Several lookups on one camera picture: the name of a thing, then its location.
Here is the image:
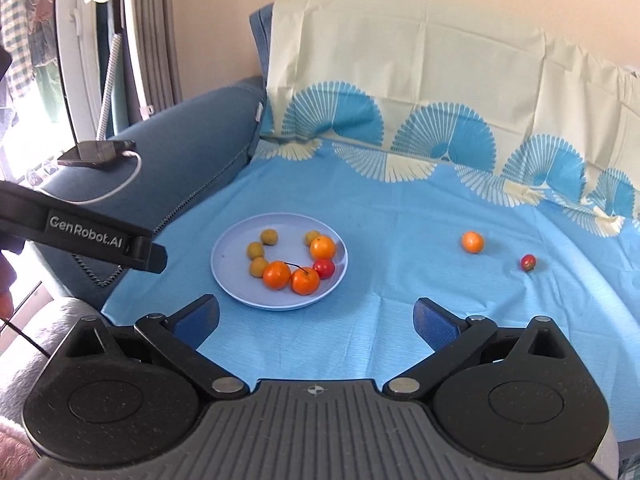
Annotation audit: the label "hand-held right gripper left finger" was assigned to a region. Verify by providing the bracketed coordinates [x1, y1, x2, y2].
[64, 294, 250, 402]

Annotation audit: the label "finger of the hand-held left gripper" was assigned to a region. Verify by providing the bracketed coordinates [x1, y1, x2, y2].
[0, 180, 168, 274]

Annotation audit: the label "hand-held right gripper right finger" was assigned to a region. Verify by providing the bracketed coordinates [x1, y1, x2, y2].
[383, 296, 572, 402]

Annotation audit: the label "light blue plate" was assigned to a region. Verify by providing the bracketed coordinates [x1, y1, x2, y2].
[210, 213, 349, 311]

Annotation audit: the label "twin orange fruits with stem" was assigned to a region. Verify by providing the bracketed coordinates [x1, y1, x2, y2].
[262, 261, 292, 291]

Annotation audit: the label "person's left hand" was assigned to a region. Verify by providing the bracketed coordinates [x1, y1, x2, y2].
[0, 249, 16, 317]

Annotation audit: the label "dark smartphone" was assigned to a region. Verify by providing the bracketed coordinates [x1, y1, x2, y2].
[57, 139, 137, 168]

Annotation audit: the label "grey fleece blanket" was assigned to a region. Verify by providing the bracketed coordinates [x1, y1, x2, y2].
[0, 297, 106, 461]

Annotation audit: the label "orange tangerine with stem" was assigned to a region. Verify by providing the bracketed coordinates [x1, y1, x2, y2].
[290, 267, 321, 296]

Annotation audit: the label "blue fan-print bedsheet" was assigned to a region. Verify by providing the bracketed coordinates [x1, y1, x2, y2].
[102, 0, 640, 441]

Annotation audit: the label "silver gooseneck stand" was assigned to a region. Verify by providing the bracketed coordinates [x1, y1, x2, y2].
[95, 34, 124, 142]

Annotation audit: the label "blue sofa armrest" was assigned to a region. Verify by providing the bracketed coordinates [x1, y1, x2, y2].
[25, 2, 275, 306]

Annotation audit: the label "grey curtain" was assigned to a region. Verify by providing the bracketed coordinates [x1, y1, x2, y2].
[132, 0, 183, 121]

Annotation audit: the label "hanging checked garment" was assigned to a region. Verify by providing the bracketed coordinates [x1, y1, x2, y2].
[0, 0, 38, 101]

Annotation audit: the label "pink fleece cloth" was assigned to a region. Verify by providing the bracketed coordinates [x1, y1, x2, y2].
[0, 417, 38, 466]

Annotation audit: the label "blue checked cloth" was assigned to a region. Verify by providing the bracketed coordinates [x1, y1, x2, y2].
[617, 440, 640, 480]

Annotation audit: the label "white charging cable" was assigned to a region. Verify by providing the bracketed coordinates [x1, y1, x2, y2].
[37, 150, 142, 206]

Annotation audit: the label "thin black cable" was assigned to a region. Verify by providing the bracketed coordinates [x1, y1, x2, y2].
[0, 316, 52, 359]

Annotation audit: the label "white window frame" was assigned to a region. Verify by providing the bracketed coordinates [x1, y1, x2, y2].
[55, 0, 108, 141]

